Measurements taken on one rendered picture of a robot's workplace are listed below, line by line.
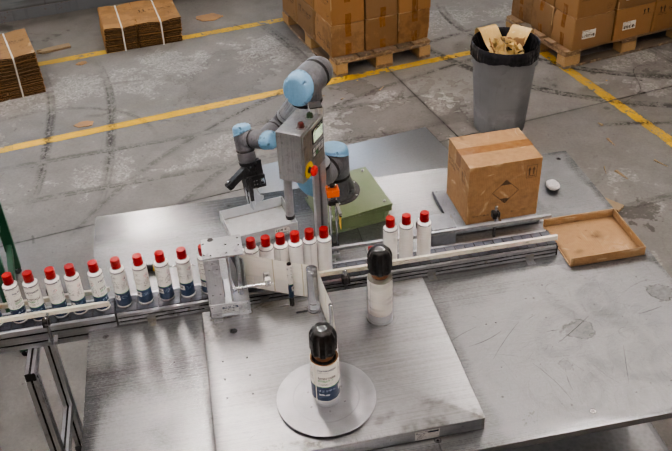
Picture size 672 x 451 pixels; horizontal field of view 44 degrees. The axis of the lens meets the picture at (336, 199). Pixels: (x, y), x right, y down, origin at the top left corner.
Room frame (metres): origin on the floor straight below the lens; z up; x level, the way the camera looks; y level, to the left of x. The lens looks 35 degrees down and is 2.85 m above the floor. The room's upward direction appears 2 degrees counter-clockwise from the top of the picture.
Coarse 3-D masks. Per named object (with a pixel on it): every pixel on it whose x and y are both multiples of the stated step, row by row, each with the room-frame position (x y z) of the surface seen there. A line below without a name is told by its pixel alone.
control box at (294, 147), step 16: (304, 112) 2.52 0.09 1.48; (288, 128) 2.41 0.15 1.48; (304, 128) 2.41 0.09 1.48; (288, 144) 2.38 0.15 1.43; (304, 144) 2.37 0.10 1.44; (288, 160) 2.38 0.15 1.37; (304, 160) 2.36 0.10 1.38; (320, 160) 2.47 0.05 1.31; (288, 176) 2.38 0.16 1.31; (304, 176) 2.37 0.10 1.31
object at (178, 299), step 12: (492, 240) 2.53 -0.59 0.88; (504, 240) 2.53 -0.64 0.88; (432, 252) 2.47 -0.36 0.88; (480, 252) 2.46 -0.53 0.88; (492, 252) 2.46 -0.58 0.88; (336, 264) 2.42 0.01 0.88; (348, 264) 2.42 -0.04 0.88; (360, 264) 2.42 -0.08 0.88; (408, 264) 2.41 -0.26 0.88; (420, 264) 2.41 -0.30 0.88; (336, 276) 2.36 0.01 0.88; (252, 288) 2.31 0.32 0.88; (132, 300) 2.27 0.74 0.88; (156, 300) 2.27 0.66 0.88; (180, 300) 2.26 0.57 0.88; (192, 300) 2.26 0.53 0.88; (120, 312) 2.21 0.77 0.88
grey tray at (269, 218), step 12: (264, 204) 2.86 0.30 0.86; (276, 204) 2.88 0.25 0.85; (228, 216) 2.81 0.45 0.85; (240, 216) 2.82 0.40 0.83; (252, 216) 2.82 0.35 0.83; (264, 216) 2.81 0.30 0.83; (276, 216) 2.81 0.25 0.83; (228, 228) 2.68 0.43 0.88; (240, 228) 2.74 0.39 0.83; (252, 228) 2.73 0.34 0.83; (264, 228) 2.73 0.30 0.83; (276, 228) 2.68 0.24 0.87; (288, 228) 2.69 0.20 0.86
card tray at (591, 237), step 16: (544, 224) 2.66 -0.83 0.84; (560, 224) 2.67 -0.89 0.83; (576, 224) 2.67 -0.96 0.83; (592, 224) 2.66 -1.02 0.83; (608, 224) 2.66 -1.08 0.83; (624, 224) 2.62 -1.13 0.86; (560, 240) 2.57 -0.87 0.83; (576, 240) 2.57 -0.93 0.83; (592, 240) 2.56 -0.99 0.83; (608, 240) 2.56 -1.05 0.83; (624, 240) 2.55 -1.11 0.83; (640, 240) 2.50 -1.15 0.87; (576, 256) 2.47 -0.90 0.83; (592, 256) 2.43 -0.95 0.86; (608, 256) 2.44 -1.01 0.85; (624, 256) 2.45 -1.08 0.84
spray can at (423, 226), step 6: (426, 210) 2.46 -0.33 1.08; (420, 216) 2.44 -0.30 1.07; (426, 216) 2.43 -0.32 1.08; (420, 222) 2.44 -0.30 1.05; (426, 222) 2.43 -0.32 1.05; (420, 228) 2.43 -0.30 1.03; (426, 228) 2.42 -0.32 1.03; (420, 234) 2.43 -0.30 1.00; (426, 234) 2.42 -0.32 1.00; (420, 240) 2.43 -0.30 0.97; (426, 240) 2.42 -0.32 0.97; (420, 246) 2.43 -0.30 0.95; (426, 246) 2.42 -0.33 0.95; (420, 252) 2.43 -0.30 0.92; (426, 252) 2.42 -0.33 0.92
